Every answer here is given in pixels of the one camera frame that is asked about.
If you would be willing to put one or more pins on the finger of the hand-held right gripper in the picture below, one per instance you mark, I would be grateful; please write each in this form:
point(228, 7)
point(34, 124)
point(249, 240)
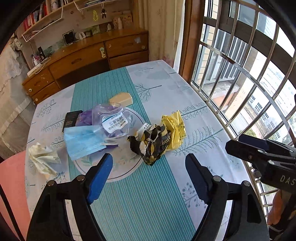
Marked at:
point(254, 140)
point(242, 149)

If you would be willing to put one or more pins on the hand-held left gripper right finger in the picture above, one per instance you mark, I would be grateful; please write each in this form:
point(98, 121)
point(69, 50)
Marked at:
point(196, 178)

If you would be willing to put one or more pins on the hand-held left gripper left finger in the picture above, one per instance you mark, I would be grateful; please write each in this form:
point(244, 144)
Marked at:
point(100, 178)

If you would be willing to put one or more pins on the blue face mask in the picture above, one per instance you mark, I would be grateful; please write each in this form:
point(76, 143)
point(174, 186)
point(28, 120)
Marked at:
point(81, 141)

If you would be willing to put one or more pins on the yellow plastic bag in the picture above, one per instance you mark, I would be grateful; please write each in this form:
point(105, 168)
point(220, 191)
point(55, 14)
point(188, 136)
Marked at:
point(175, 129)

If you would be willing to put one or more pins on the black and yellow wrapper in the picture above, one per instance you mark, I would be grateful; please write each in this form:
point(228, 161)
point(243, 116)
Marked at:
point(151, 146)

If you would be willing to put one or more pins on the clear bag with purple contents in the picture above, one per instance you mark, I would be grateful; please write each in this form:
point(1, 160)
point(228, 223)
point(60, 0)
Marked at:
point(113, 121)

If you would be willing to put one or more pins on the white tissue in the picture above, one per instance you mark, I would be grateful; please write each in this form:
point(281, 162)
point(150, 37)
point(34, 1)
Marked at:
point(42, 158)

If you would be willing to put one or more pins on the black printed packet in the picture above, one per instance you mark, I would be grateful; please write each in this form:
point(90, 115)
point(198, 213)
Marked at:
point(70, 119)

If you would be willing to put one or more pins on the cream block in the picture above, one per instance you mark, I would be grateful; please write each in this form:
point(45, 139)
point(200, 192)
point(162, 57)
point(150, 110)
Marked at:
point(121, 99)

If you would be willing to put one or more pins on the person's right hand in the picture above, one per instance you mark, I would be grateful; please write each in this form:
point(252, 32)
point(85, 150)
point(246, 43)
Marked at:
point(277, 208)

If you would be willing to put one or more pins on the metal window grille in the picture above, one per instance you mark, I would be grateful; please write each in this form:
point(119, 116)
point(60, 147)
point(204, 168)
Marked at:
point(227, 58)

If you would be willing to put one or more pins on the white lace cover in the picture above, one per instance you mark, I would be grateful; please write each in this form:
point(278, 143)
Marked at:
point(11, 104)

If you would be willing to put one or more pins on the wooden dresser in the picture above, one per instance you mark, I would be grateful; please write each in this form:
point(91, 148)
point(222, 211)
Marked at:
point(76, 58)

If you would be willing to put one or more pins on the cream drawer safety lock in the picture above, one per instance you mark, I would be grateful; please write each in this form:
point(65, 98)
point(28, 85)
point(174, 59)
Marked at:
point(102, 52)

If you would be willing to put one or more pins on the white power strip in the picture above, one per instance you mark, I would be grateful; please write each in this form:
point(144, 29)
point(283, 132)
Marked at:
point(32, 71)

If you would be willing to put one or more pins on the white stand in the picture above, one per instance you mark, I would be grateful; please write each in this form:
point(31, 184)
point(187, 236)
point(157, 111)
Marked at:
point(81, 35)

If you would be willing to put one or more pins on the cream curtain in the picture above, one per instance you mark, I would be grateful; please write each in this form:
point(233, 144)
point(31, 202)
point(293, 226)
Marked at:
point(159, 30)

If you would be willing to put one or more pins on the white plastic bottle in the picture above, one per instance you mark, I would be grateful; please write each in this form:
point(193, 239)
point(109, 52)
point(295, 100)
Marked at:
point(119, 23)
point(109, 27)

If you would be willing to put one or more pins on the brown cardboard box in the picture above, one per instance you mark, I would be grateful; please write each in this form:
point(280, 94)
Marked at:
point(127, 19)

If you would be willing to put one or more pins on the brown hanging doll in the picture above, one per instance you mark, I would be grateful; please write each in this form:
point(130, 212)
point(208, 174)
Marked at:
point(103, 13)

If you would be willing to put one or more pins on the row of books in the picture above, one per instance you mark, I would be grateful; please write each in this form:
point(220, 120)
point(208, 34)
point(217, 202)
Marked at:
point(34, 17)

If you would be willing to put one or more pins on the wooden window frame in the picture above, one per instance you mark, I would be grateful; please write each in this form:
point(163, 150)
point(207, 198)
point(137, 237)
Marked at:
point(189, 34)

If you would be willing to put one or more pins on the black picture frame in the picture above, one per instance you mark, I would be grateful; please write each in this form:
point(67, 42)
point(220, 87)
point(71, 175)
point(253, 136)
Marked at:
point(69, 37)

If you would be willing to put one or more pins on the small photo frame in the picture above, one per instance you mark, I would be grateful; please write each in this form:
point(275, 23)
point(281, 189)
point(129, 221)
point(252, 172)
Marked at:
point(88, 33)

